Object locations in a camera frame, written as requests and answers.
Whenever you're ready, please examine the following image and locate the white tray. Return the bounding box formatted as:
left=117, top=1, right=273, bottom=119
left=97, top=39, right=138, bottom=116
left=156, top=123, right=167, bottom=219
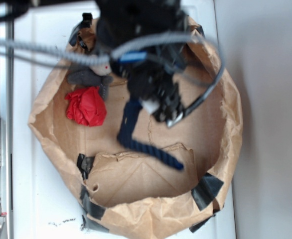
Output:
left=11, top=0, right=237, bottom=239

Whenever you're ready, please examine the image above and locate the black tape patch lower left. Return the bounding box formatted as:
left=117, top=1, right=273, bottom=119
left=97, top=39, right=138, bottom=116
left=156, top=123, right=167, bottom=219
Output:
left=80, top=186, right=109, bottom=233

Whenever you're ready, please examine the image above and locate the brown paper bag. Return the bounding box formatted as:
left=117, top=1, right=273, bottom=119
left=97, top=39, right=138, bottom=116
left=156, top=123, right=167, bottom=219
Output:
left=28, top=69, right=243, bottom=239

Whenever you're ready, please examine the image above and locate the black tape patch right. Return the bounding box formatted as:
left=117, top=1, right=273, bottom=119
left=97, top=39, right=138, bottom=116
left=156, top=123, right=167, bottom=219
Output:
left=191, top=173, right=224, bottom=211

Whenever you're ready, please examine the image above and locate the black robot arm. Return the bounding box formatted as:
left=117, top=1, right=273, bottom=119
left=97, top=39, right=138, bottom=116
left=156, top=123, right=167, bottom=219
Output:
left=58, top=0, right=189, bottom=127

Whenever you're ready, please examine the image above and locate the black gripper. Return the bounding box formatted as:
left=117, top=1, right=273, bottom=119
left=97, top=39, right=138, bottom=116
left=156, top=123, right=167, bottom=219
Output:
left=126, top=67, right=185, bottom=127

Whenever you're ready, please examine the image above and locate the black cable loop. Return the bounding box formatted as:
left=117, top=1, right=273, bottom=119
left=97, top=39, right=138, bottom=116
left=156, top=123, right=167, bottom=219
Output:
left=158, top=37, right=226, bottom=118

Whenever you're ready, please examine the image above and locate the aluminium frame rail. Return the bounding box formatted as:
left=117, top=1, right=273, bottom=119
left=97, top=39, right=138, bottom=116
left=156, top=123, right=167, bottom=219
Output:
left=0, top=4, right=14, bottom=239

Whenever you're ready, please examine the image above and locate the black tape patch top left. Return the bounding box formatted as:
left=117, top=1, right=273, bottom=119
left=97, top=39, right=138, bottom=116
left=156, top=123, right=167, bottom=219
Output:
left=68, top=13, right=96, bottom=51

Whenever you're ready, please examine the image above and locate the dark blue rope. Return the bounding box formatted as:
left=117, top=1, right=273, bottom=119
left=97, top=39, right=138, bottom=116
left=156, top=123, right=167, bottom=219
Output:
left=117, top=99, right=184, bottom=171

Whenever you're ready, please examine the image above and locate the black tape patch inner left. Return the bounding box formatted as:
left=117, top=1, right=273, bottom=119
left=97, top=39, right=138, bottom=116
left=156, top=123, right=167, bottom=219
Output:
left=77, top=153, right=95, bottom=180

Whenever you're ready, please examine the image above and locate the grey plush donkey toy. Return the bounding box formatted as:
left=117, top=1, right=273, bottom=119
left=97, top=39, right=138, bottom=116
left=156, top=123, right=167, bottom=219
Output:
left=67, top=62, right=114, bottom=101

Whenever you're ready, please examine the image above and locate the black tape patch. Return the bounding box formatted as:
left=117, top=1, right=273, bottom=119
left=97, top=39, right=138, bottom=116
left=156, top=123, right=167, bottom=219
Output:
left=191, top=173, right=224, bottom=211
left=77, top=153, right=95, bottom=180
left=68, top=13, right=96, bottom=51
left=80, top=186, right=109, bottom=233

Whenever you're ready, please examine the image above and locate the grey braided cable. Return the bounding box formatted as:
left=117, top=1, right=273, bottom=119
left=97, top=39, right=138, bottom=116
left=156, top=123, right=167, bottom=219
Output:
left=0, top=33, right=206, bottom=67

